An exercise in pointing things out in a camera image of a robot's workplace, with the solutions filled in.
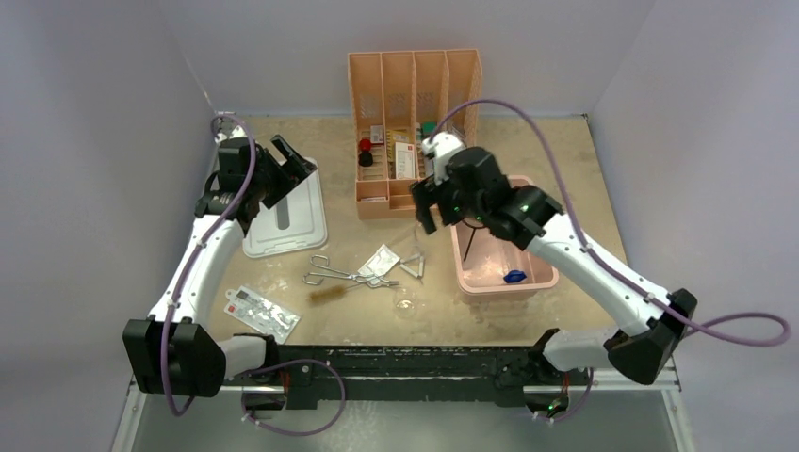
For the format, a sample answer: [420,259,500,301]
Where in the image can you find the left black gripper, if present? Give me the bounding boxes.
[249,137,315,208]

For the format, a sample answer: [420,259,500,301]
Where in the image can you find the blue plastic clip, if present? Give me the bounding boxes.
[503,270,528,284]

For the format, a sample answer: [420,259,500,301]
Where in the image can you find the metal crucible tongs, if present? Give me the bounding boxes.
[302,254,400,288]

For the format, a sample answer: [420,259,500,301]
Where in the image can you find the small clear glass beaker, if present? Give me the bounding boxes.
[393,288,416,318]

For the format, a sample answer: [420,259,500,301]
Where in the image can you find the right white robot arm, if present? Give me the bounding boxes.
[411,143,697,385]

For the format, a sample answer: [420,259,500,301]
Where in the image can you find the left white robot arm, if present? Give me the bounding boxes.
[122,135,317,397]

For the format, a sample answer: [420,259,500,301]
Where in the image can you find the white plastic bin lid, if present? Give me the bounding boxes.
[242,170,328,259]

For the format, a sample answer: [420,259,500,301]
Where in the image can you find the pink plastic bin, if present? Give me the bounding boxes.
[450,175,560,298]

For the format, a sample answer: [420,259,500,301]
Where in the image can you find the red and black bottle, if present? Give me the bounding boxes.
[358,138,374,168]

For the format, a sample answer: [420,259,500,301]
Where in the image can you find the clay pipe triangle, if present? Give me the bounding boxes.
[399,250,426,280]

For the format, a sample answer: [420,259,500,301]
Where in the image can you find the white foil sachet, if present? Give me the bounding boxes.
[357,244,400,281]

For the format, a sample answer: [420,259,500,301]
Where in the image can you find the orange plastic file organizer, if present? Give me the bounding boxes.
[348,49,482,220]

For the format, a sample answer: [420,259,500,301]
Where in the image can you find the plastic packet with red label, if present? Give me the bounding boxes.
[224,286,302,345]

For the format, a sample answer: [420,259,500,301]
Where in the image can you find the black wire ring stand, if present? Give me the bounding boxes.
[461,218,484,262]

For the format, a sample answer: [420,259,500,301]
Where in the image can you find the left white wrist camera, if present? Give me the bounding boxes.
[215,125,248,144]

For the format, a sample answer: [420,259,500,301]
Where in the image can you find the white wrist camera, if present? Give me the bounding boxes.
[215,125,248,144]
[421,132,466,185]

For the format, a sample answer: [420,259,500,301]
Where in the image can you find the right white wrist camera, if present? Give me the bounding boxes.
[421,132,466,185]

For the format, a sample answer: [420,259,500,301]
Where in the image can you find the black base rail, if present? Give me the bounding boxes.
[239,344,591,413]

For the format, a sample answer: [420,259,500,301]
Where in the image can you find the aluminium frame rail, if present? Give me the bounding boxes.
[649,362,682,391]

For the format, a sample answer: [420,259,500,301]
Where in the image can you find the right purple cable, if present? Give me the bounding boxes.
[431,98,791,348]

